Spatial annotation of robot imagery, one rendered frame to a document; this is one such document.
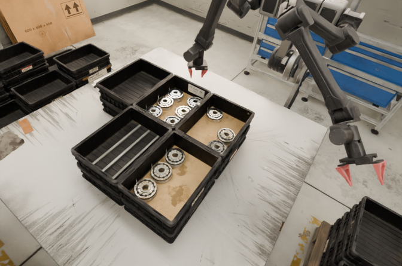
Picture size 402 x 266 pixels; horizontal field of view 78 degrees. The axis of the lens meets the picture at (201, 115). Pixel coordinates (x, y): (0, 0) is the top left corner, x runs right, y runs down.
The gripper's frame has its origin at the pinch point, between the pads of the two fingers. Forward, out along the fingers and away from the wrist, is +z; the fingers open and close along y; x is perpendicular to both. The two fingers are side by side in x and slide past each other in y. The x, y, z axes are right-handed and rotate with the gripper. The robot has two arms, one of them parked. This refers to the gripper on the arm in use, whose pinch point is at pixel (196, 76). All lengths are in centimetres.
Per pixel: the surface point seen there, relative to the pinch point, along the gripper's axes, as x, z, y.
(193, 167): -46, 23, -8
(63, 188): -41, 35, -73
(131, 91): 18.4, 23.1, -38.2
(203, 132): -22.7, 23.2, 1.5
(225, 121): -15.7, 23.4, 17.2
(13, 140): -6, 35, -105
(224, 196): -57, 36, 7
